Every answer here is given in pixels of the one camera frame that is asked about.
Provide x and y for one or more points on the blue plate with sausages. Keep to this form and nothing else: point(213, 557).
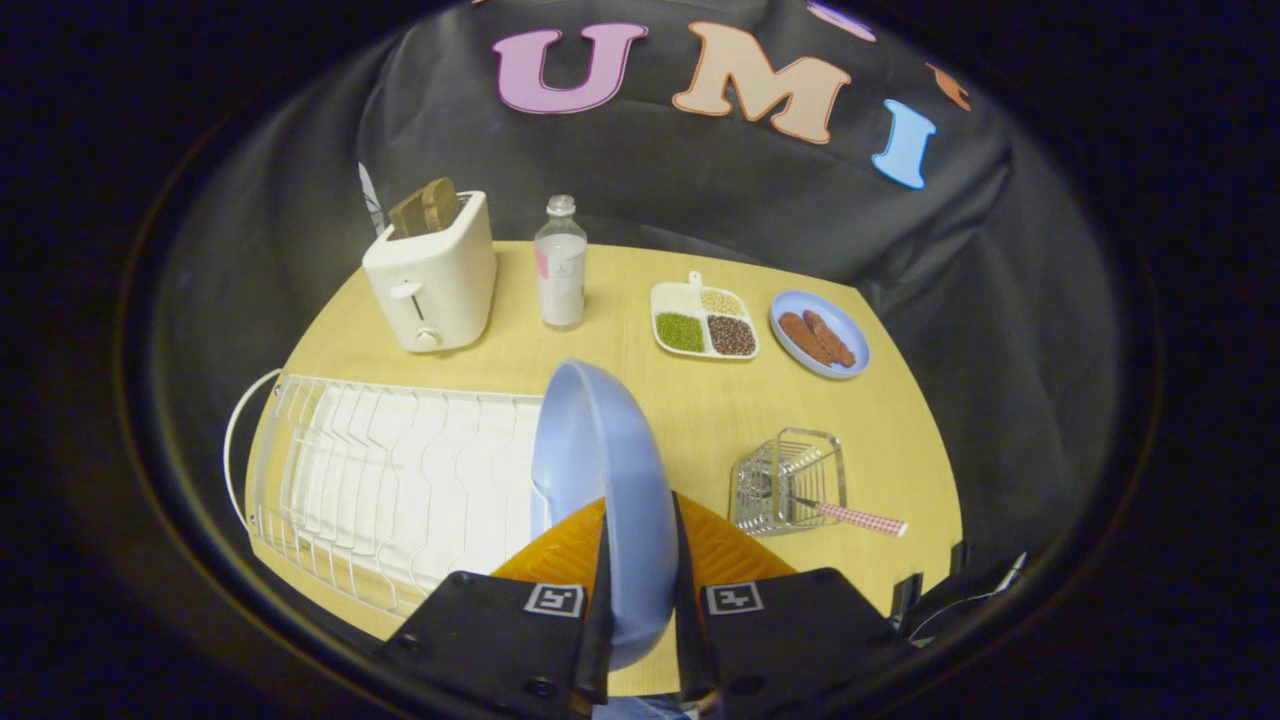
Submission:
point(820, 335)

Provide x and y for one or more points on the brown toast slice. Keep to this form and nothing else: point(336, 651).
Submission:
point(425, 207)

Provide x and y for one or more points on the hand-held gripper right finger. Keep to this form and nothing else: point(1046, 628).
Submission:
point(790, 640)

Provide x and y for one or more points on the light blue plate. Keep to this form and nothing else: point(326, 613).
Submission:
point(600, 480)

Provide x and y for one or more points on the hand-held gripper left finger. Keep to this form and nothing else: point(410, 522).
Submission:
point(520, 640)

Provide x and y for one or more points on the black backdrop cloth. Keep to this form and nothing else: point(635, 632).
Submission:
point(700, 180)

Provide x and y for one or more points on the clear bottle with white contents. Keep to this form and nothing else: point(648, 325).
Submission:
point(561, 265)

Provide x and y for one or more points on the white divided tray with beans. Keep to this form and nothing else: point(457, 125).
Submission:
point(704, 322)

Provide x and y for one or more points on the white toaster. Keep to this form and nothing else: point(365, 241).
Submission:
point(432, 280)

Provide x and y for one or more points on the brown sausage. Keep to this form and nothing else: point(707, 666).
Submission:
point(830, 338)
point(804, 338)

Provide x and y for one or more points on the black table clamp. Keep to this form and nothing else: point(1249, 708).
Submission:
point(908, 598)

